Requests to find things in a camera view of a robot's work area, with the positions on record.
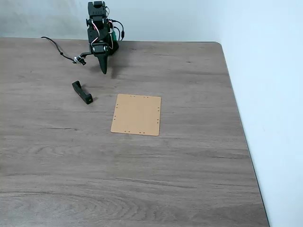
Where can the black block with brass insert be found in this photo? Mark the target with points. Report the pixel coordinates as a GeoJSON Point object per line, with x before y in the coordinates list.
{"type": "Point", "coordinates": [82, 92]}

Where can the tan board with holes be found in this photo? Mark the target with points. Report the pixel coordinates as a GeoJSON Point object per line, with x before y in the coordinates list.
{"type": "Point", "coordinates": [136, 115]}

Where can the small black gripper camera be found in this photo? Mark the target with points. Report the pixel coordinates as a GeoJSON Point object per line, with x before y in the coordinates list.
{"type": "Point", "coordinates": [80, 60]}

